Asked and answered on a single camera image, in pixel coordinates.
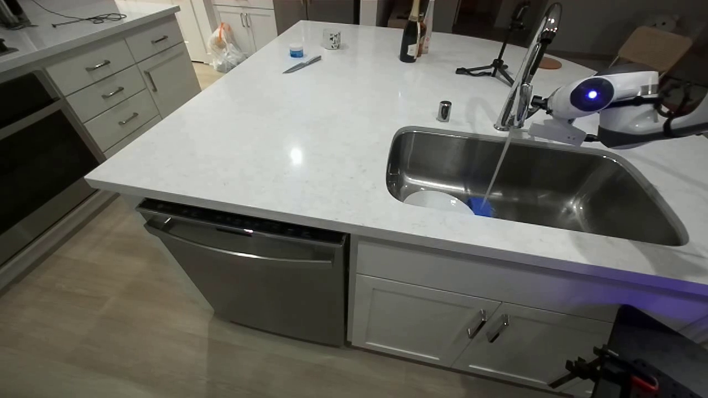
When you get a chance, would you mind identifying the black tripod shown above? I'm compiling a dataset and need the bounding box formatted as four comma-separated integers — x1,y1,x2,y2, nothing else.
453,39,517,88

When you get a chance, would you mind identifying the black countertop appliance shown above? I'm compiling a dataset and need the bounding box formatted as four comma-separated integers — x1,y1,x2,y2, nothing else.
0,0,36,30

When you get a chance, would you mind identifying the blue sponge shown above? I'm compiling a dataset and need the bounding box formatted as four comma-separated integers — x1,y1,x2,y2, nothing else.
468,193,499,220

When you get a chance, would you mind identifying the running water stream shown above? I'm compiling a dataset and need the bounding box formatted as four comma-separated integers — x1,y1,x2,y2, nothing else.
483,128,516,206

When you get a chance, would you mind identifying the dark glass bottle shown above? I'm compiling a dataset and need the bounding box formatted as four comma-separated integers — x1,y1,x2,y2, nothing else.
399,0,421,65

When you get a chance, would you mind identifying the chrome kitchen faucet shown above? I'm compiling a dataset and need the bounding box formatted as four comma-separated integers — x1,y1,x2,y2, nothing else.
494,2,565,132

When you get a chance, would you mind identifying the white shaker cabinet door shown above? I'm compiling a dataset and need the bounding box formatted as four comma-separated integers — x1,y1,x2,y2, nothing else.
352,272,492,366
458,300,615,390

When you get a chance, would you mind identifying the stainless steel sink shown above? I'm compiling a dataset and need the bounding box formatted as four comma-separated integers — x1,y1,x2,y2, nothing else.
383,123,692,250

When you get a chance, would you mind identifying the thin black counter cable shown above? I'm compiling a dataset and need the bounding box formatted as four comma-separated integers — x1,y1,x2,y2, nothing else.
49,9,129,28

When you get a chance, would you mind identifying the brown wooden board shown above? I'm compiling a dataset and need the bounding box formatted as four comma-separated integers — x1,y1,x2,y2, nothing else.
411,0,433,59

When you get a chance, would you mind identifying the white cabinet drawer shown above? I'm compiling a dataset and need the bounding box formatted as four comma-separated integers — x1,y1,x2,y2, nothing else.
65,65,150,123
125,17,187,62
45,39,137,99
81,88,162,154

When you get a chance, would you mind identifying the white plastic bag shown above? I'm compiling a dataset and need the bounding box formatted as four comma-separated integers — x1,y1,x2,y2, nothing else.
203,19,245,72

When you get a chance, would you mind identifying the stainless steel dishwasher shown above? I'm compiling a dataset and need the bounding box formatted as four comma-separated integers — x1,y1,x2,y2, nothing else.
137,196,349,350

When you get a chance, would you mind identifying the metal cabinet door handle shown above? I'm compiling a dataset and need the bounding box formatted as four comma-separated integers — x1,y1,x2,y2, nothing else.
485,313,514,345
465,312,490,342

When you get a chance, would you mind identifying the white background cabinet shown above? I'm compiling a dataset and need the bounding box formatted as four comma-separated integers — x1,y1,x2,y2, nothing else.
210,0,279,55

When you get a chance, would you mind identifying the narrow white cabinet door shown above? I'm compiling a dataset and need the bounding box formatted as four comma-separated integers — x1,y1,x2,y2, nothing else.
137,44,203,118

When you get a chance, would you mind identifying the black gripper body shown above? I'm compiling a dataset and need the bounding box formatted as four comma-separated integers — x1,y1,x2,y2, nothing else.
528,88,560,118

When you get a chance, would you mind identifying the white plate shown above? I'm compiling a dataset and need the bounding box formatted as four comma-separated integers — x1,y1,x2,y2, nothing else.
402,185,474,219

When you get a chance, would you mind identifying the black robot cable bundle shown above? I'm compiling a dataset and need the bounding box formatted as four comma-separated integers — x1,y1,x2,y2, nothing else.
653,72,708,142

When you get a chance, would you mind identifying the black built-in oven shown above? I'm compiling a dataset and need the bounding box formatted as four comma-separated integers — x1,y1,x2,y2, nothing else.
0,70,105,270

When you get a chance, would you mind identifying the white false drawer panel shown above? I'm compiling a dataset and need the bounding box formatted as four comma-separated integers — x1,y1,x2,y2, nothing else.
352,237,624,313

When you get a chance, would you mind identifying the black and red clamp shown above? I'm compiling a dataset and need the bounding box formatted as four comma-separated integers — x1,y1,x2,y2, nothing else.
546,342,663,398

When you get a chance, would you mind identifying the black robot stand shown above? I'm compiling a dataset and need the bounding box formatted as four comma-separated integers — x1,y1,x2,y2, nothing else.
601,304,708,398

